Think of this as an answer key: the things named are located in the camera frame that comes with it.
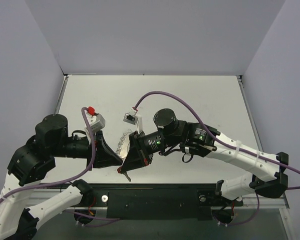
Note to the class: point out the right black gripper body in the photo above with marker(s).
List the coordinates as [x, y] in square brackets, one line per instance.
[139, 148]

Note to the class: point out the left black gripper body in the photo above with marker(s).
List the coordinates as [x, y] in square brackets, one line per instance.
[95, 150]

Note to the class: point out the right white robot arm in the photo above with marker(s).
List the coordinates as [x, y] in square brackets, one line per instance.
[263, 174]

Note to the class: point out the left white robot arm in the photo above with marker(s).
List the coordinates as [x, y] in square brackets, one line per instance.
[31, 163]

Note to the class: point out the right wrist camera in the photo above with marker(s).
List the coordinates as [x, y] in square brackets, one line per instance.
[132, 117]

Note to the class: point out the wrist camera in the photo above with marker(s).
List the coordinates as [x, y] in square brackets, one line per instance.
[96, 122]
[132, 117]

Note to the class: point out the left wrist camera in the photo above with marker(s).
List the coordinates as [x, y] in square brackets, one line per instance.
[96, 122]

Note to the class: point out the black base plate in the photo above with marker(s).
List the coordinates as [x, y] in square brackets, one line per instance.
[158, 201]

